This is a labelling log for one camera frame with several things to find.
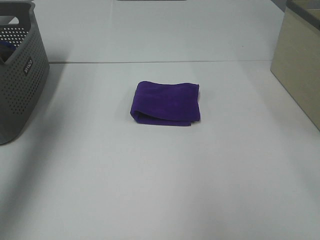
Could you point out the purple microfiber towel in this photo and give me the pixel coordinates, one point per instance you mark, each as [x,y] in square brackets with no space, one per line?
[166,104]

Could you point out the grey perforated plastic basket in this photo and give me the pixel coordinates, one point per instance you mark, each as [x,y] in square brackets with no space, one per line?
[24,74]

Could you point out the beige plastic storage box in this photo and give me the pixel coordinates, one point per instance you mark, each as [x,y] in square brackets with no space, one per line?
[296,59]

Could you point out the blue cloth in basket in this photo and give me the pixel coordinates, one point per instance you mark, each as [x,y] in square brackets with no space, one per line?
[6,50]

